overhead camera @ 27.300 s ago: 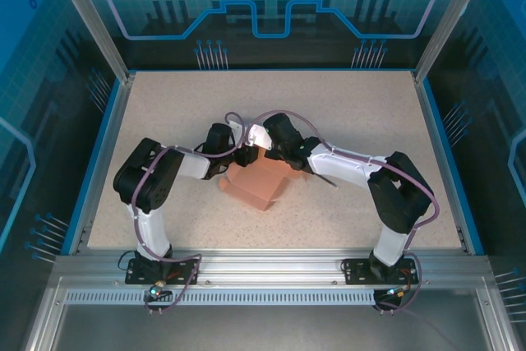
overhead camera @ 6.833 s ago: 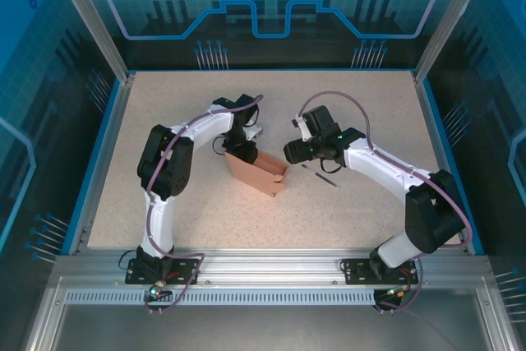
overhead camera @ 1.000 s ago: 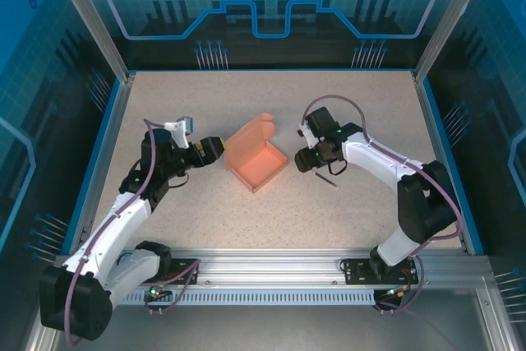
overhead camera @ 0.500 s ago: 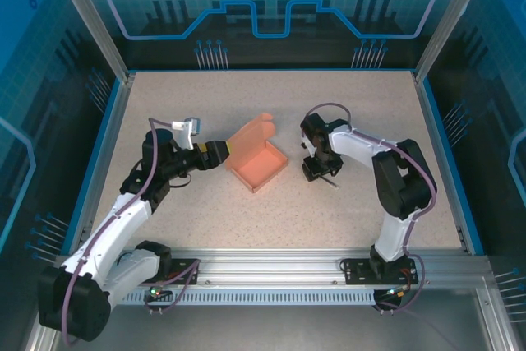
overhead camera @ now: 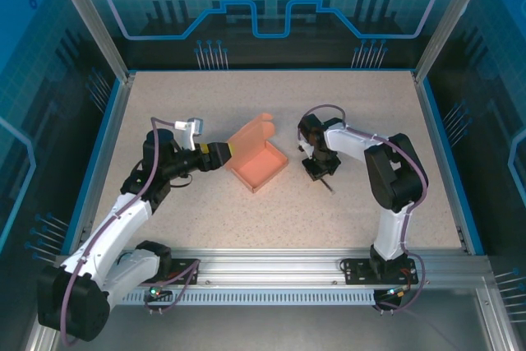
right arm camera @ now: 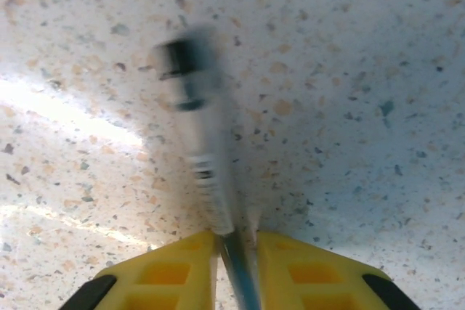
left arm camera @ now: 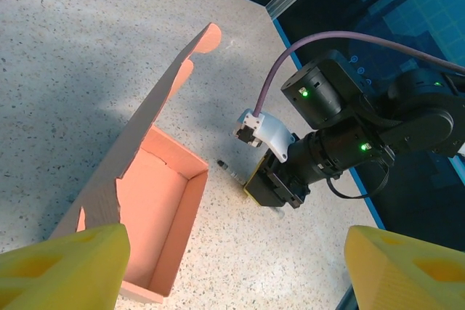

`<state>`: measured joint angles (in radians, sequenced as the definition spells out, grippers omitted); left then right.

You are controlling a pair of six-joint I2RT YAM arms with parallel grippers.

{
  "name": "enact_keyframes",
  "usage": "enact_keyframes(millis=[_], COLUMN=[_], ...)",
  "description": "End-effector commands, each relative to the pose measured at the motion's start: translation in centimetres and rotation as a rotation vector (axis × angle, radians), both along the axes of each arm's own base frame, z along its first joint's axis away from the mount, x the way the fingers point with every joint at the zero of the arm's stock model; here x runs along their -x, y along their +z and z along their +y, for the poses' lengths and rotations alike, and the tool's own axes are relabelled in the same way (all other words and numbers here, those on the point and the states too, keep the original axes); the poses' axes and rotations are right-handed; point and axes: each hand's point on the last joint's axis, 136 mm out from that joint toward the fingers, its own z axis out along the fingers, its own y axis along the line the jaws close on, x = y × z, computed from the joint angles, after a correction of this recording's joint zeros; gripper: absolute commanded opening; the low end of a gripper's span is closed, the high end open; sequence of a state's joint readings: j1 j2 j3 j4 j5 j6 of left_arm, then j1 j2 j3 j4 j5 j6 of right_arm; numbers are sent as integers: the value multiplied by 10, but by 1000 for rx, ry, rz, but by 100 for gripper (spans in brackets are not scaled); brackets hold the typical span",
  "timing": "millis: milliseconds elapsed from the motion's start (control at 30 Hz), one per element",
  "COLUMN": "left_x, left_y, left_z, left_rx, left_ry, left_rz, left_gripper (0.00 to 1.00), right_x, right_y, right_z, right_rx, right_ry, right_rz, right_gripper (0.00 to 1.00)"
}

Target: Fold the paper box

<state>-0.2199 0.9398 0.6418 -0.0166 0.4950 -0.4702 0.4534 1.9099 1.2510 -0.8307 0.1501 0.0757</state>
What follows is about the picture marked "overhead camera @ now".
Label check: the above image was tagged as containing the orange paper box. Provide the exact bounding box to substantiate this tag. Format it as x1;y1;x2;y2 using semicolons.
224;112;289;194

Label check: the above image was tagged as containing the grey metal sheet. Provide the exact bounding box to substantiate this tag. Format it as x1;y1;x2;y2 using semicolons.
94;305;490;351

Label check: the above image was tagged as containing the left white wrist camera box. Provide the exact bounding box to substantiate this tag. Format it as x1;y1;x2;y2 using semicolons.
174;118;205;150

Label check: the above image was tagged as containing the left aluminium table side rail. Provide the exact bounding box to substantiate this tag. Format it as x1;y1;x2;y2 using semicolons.
67;73;136;256

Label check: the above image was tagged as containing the aluminium table side rail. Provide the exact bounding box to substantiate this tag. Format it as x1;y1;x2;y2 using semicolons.
412;71;473;254
67;73;136;256

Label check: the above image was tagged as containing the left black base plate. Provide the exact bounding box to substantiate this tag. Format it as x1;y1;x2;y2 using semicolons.
164;258;201;286

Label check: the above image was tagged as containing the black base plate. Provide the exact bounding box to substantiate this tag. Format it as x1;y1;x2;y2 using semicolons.
339;257;419;285
164;258;201;286

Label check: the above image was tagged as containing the right aluminium table side rail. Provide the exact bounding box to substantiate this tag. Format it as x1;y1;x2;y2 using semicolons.
412;71;473;254

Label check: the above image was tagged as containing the aluminium mounting rail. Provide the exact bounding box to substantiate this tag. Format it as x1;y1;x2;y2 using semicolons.
53;248;494;290

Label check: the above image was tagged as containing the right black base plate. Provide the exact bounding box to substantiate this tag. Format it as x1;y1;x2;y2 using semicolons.
339;257;419;285

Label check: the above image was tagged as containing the left cable connector green light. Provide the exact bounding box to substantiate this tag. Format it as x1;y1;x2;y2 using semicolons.
148;283;172;301

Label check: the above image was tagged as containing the cable connector green light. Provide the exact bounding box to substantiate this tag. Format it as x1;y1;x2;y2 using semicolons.
148;283;172;301
384;284;414;301

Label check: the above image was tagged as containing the slotted grey cable duct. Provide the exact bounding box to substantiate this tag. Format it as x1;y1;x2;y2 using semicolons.
122;289;377;306

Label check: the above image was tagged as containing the right cable connector green light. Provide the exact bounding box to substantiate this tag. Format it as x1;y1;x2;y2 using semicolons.
384;284;414;301

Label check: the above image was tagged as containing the left aluminium frame post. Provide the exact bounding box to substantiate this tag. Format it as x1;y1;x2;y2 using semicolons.
45;0;136;85

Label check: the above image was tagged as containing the aluminium frame post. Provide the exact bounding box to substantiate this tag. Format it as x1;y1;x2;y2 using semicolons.
412;0;496;85
45;0;136;85

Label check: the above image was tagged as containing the right aluminium frame post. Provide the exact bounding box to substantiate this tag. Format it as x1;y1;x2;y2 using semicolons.
412;0;496;85

